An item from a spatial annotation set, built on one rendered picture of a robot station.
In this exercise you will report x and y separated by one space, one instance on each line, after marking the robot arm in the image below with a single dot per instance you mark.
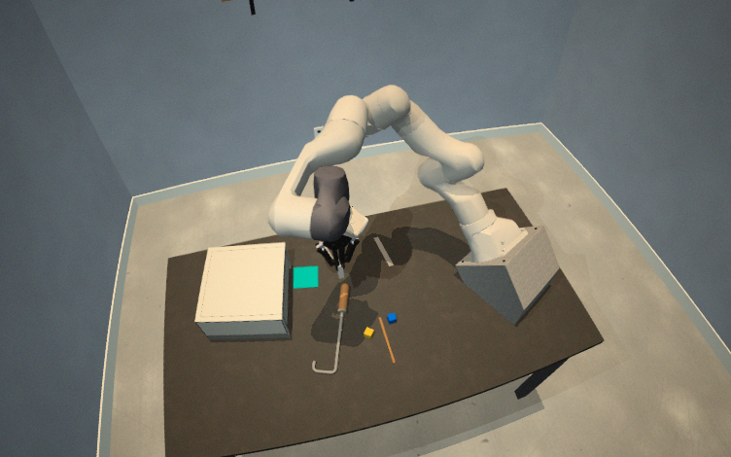
450 161

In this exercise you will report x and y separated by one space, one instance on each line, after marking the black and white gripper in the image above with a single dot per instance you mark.
339 244

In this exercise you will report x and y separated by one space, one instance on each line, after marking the metal hook with wooden handle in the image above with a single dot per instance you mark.
342 309

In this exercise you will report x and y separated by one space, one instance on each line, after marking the teal flat square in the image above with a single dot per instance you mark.
305 277

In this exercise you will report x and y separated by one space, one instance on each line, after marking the pale grey flat bar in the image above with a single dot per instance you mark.
383 251

